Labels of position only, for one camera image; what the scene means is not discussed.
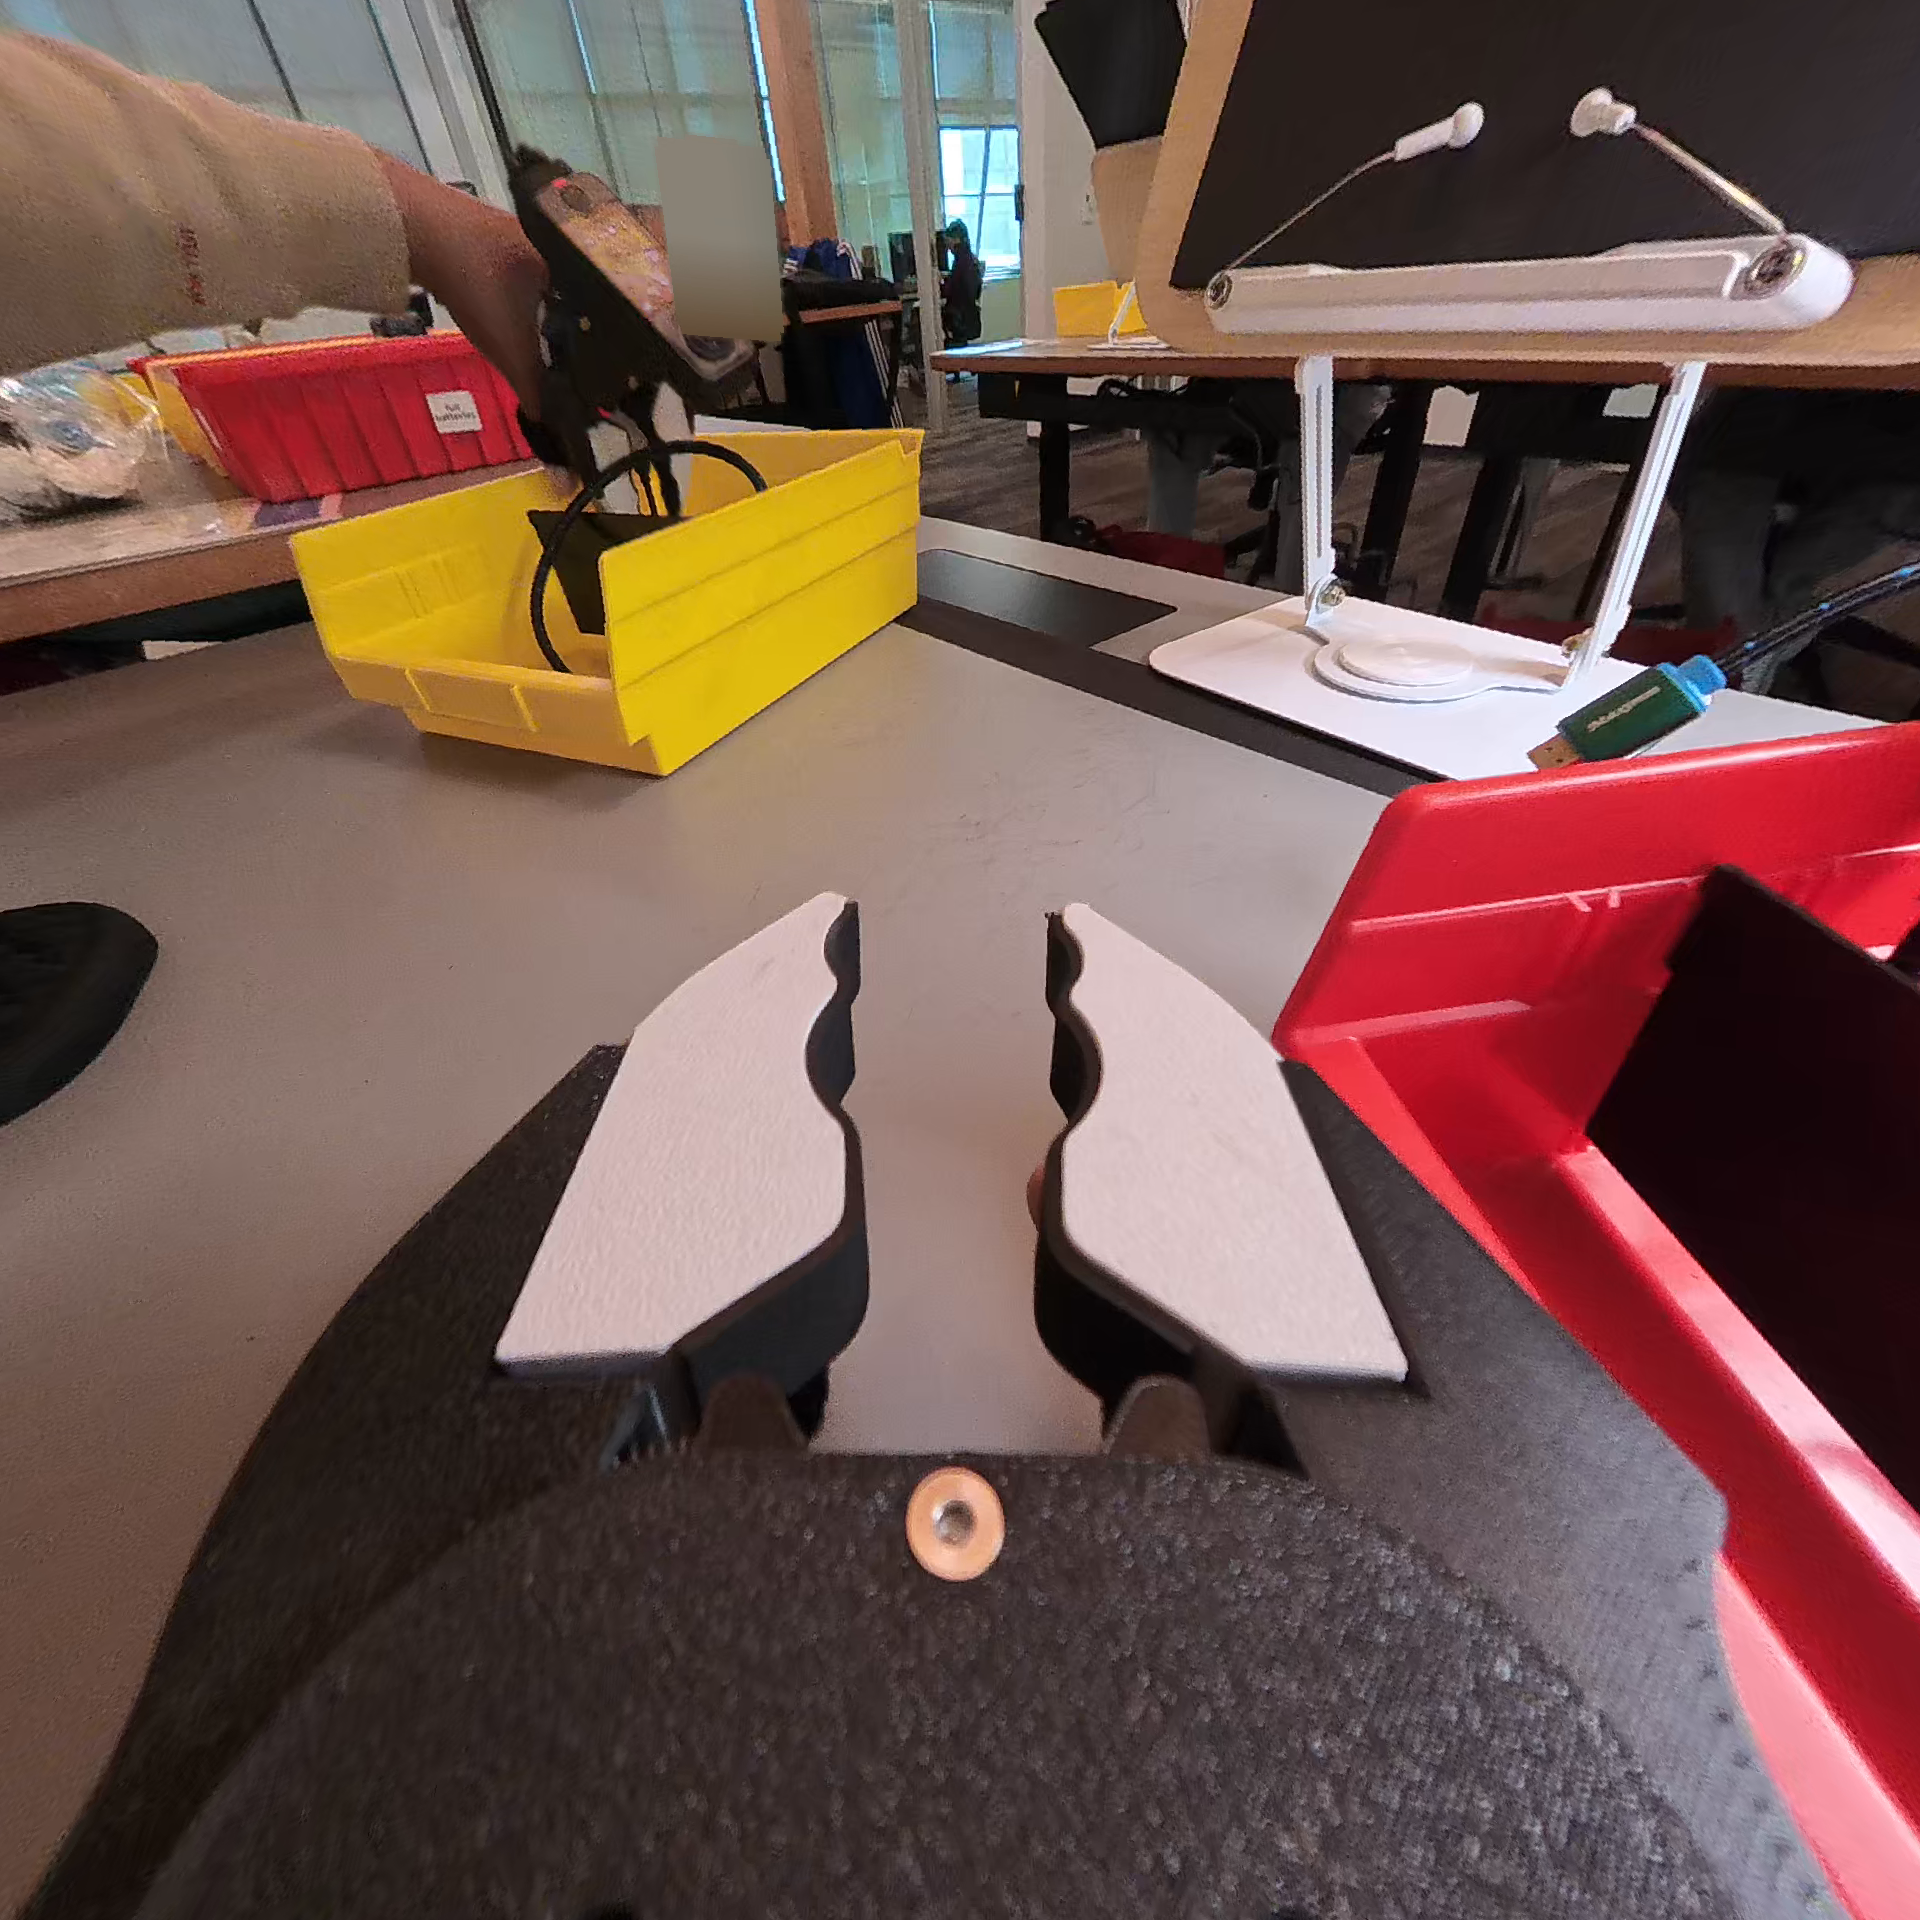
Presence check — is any person's left hand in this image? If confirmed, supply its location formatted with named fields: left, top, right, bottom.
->
left=378, top=153, right=553, bottom=460

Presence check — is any red ribbed bin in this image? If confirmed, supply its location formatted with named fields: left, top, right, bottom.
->
left=128, top=334, right=537, bottom=505

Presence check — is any wooden column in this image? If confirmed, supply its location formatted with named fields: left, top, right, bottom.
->
left=757, top=0, right=837, bottom=249

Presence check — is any black divider panel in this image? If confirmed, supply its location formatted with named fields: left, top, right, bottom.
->
left=1587, top=864, right=1920, bottom=1517
left=528, top=507, right=671, bottom=638

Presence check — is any green-plug HDMI cable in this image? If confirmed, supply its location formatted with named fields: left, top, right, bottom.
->
left=1527, top=558, right=1920, bottom=776

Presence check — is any blue striped jacket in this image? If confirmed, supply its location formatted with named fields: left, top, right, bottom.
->
left=787, top=240, right=905, bottom=429

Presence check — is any clear plastic bag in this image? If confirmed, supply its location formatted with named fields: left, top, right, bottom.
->
left=0, top=368, right=173, bottom=528

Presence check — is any person's left forearm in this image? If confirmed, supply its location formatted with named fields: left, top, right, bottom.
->
left=0, top=29, right=419, bottom=377

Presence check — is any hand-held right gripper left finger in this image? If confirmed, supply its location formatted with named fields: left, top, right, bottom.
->
left=491, top=891, right=876, bottom=1403

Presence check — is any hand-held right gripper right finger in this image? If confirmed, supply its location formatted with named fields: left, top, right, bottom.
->
left=1032, top=902, right=1412, bottom=1396

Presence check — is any white board stand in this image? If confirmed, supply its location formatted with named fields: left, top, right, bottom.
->
left=1148, top=86, right=1863, bottom=784

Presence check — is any red plastic bin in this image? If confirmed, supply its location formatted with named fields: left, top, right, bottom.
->
left=1271, top=724, right=1920, bottom=1920

